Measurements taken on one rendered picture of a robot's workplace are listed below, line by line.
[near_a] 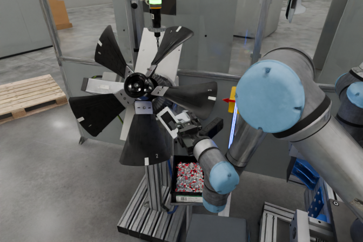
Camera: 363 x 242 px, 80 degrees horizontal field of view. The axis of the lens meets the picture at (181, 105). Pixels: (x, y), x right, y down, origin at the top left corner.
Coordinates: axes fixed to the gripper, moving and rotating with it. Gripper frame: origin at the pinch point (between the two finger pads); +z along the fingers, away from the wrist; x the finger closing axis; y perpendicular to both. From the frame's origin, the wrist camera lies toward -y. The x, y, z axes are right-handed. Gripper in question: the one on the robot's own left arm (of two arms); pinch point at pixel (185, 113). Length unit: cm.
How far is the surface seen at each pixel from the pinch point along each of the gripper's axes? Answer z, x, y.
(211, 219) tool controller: -44.9, -7.1, 11.9
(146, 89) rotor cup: 18.8, -4.3, 10.7
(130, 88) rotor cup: 23.2, -4.4, 16.7
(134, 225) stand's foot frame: 30, 107, 38
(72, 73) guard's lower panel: 148, 27, 59
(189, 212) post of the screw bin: 1, 69, 4
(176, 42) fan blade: 27.4, -18.9, -8.5
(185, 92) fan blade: 14.2, -0.6, -5.7
